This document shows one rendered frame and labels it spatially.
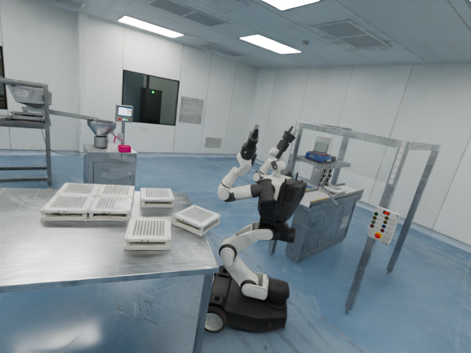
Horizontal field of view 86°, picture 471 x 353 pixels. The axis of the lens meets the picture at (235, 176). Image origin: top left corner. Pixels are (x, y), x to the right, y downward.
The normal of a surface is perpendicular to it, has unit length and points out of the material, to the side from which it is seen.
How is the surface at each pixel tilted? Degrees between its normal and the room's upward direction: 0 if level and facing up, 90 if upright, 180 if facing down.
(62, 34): 90
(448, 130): 90
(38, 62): 90
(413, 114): 90
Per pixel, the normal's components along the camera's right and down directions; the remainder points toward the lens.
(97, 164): 0.58, 0.32
